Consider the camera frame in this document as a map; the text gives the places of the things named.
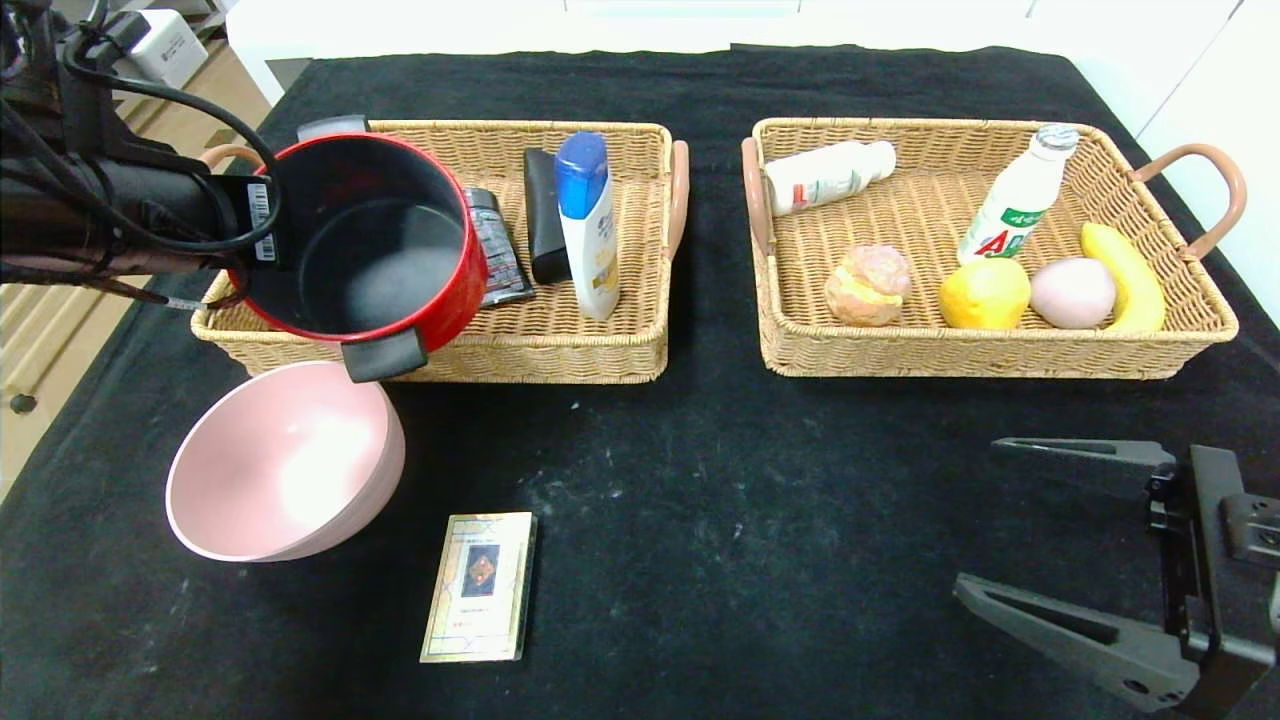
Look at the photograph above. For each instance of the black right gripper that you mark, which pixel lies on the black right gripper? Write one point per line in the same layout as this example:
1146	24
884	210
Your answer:
1203	560

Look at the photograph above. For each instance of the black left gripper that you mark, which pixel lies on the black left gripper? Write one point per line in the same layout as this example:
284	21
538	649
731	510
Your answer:
258	220

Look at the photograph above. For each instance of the pink bowl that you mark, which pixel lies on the pink bowl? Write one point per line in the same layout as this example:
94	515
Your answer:
280	460

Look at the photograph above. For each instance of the yellow lemon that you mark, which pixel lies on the yellow lemon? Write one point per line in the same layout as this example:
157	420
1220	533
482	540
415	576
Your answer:
985	293

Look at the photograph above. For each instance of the white bottle blue cap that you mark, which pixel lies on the white bottle blue cap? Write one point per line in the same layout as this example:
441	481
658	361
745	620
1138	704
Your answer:
590	240

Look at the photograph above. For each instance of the toy cream puff bun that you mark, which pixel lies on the toy cream puff bun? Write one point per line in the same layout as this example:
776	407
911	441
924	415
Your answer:
868	287

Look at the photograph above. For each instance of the white milk bottle silver cap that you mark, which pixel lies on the white milk bottle silver cap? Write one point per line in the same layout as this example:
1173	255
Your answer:
1015	205

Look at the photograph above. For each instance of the gold bordered card box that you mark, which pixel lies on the gold bordered card box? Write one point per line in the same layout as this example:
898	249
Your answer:
480	590

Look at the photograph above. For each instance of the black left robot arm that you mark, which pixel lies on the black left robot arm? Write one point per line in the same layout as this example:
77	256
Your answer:
60	215

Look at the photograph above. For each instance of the black grey squeeze tube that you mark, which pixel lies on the black grey squeeze tube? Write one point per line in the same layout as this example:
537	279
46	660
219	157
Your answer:
500	260

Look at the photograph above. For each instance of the beige metal rack on wheels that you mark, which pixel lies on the beige metal rack on wheels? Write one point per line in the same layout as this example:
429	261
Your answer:
40	340

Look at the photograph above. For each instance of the pale pink toy egg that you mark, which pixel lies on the pale pink toy egg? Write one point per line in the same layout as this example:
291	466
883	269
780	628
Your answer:
1070	295

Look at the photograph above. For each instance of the yellow toy banana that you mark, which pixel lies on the yellow toy banana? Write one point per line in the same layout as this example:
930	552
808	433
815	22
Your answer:
1135	290

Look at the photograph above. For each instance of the black soft pouch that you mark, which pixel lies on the black soft pouch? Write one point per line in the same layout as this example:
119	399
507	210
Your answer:
543	220

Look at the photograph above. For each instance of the white table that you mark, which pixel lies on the white table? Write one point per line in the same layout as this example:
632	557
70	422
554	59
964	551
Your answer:
500	30

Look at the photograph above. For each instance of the dark table cloth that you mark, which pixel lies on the dark table cloth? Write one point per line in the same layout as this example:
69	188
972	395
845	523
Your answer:
750	520

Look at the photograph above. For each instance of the white cabinet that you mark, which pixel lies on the white cabinet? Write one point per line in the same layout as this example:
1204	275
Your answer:
1200	100

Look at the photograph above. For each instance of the white bottle red green label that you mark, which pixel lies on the white bottle red green label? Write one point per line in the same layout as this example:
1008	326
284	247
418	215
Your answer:
825	178

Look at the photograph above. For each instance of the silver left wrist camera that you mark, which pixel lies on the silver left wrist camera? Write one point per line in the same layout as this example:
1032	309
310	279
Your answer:
165	45

